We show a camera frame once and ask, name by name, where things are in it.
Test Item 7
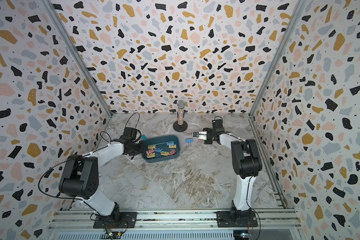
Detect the teal plastic storage box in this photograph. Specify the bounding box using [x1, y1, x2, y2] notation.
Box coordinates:
[141, 135, 181, 163]

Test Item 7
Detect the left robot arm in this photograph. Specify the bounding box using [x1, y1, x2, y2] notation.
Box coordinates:
[59, 141, 146, 217]

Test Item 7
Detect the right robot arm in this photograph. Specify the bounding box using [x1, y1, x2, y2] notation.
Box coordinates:
[193, 118, 263, 221]

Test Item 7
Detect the microphone on black stand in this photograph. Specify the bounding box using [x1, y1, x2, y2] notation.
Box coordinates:
[173, 100, 188, 132]

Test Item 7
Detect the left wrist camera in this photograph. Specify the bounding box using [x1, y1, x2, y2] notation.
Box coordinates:
[121, 127, 138, 141]

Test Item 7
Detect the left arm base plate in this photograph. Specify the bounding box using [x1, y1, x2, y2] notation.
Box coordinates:
[93, 212, 138, 229]

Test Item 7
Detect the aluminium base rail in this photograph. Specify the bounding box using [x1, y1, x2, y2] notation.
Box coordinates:
[46, 209, 305, 240]

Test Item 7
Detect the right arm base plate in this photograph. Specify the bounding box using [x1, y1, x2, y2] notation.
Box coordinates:
[216, 210, 259, 228]

